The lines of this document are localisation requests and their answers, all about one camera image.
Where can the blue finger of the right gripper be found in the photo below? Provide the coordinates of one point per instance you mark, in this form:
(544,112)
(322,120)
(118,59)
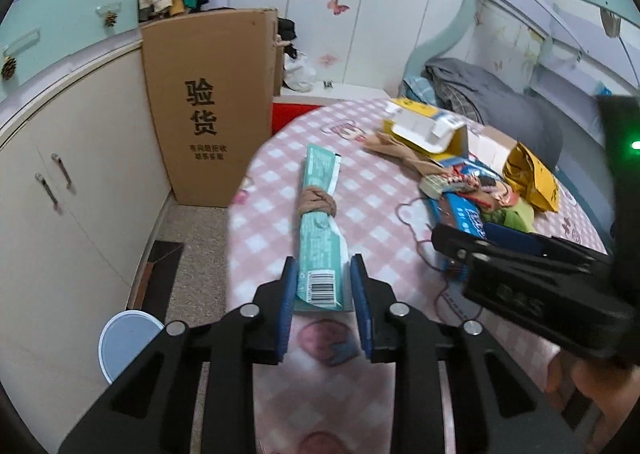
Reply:
(462,246)
(536,244)

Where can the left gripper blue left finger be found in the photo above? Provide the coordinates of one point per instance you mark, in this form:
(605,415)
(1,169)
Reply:
(288,286)

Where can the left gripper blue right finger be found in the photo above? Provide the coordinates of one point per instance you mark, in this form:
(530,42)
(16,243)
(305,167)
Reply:
(359,278)

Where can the green cloth rag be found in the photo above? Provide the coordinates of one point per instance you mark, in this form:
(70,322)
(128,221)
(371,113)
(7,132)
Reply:
(518,217)

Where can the teal toothpaste box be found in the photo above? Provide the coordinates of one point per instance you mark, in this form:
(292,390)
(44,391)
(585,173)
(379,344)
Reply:
(323,280)

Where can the striped candy wrapper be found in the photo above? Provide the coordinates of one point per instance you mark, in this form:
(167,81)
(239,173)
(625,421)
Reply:
(434,186)

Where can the yellow plastic bag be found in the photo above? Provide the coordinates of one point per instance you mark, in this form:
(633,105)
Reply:
(528,176)

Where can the yellow blue carton box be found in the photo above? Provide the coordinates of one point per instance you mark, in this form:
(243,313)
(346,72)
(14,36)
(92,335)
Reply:
(426,129)

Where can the light blue trash bin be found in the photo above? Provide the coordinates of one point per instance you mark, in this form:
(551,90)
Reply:
(123,337)

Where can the person's right hand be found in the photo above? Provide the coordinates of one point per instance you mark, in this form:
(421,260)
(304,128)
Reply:
(613,390)

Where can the blue snack wrapper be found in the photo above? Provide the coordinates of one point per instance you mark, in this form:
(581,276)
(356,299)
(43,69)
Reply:
(457,212)

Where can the red packet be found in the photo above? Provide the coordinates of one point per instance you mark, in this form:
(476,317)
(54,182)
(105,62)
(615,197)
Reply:
(488,191)

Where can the pink checkered tablecloth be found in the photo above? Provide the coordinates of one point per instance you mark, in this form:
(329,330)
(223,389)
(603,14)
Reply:
(325,397)

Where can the grey folded quilt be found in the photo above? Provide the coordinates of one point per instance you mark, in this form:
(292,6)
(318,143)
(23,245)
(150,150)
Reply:
(473,92)

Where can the brown crumpled stocking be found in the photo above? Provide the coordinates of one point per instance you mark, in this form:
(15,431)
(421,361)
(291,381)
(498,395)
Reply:
(387,145)

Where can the white plastic bag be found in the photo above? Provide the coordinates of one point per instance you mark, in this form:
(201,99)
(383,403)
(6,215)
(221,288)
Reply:
(298,74)

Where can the cream low cabinet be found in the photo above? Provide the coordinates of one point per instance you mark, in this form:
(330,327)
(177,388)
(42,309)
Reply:
(82,188)

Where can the large brown cardboard box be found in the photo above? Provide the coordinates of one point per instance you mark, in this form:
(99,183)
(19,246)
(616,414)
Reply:
(209,78)

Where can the teal drawer unit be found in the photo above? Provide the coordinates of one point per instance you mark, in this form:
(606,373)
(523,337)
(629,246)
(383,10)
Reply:
(38,33)

